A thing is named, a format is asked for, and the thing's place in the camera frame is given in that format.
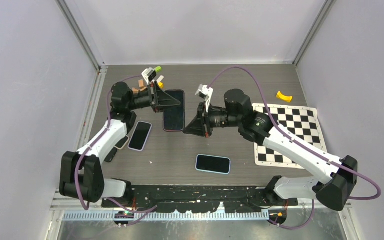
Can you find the small brown block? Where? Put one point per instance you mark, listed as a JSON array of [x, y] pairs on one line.
[[141, 83]]

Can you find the phone in beige case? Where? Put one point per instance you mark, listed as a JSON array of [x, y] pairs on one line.
[[122, 143]]

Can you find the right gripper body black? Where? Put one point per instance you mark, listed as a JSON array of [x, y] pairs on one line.
[[213, 119]]

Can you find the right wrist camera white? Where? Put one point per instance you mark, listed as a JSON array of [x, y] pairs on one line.
[[205, 92]]

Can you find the yellow curved block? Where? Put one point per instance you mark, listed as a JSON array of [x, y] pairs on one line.
[[283, 97]]

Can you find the black phone near left edge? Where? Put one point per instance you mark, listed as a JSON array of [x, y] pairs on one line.
[[109, 158]]

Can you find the phone in lilac case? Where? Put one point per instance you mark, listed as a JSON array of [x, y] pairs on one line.
[[140, 136]]

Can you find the phone in light blue case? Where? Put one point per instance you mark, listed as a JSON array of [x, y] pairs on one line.
[[213, 164]]

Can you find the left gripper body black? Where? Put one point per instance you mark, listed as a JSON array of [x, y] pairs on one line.
[[146, 99]]

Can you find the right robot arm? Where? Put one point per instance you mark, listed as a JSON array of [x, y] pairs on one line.
[[333, 178]]

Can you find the brown arch block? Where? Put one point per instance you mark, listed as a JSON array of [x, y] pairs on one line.
[[139, 90]]

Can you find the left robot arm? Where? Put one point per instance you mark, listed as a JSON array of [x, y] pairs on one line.
[[81, 174]]

